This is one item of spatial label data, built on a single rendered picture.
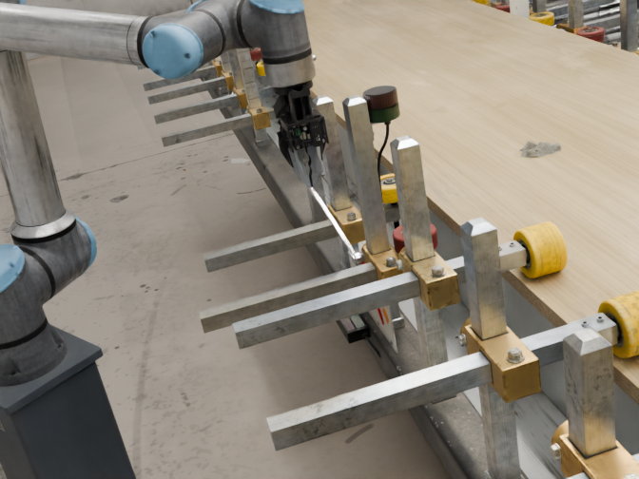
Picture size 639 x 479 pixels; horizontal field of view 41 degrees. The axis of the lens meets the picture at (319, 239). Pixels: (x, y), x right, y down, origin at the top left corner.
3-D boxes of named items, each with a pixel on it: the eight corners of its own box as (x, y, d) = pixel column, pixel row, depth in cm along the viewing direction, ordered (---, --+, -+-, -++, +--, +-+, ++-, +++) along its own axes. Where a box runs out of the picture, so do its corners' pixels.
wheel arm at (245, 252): (208, 277, 176) (203, 258, 174) (206, 270, 179) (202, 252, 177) (407, 220, 183) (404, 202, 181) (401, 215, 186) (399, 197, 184)
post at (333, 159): (353, 305, 192) (316, 101, 172) (349, 298, 195) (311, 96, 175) (368, 301, 193) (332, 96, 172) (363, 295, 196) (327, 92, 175)
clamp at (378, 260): (385, 296, 155) (380, 271, 153) (362, 265, 167) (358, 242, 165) (414, 287, 156) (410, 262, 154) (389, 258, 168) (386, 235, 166)
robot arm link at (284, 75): (258, 58, 158) (308, 46, 159) (263, 84, 160) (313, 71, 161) (268, 67, 150) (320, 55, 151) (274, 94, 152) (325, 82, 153)
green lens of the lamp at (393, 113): (372, 125, 148) (370, 113, 147) (361, 116, 154) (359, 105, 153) (405, 117, 149) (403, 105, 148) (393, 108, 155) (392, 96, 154)
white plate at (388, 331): (395, 354, 160) (387, 308, 155) (354, 293, 183) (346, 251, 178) (397, 353, 160) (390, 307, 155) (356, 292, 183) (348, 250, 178)
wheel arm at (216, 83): (149, 106, 310) (146, 95, 308) (149, 105, 313) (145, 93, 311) (265, 78, 317) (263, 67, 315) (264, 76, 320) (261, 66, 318)
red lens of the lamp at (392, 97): (370, 111, 147) (368, 99, 146) (359, 103, 153) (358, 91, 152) (403, 103, 148) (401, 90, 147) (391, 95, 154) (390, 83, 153)
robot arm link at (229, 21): (169, 10, 152) (229, 5, 147) (203, -5, 161) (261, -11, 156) (183, 63, 156) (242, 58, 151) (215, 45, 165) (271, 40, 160)
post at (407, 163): (435, 409, 145) (396, 144, 125) (427, 397, 149) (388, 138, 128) (454, 403, 146) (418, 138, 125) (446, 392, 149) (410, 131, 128)
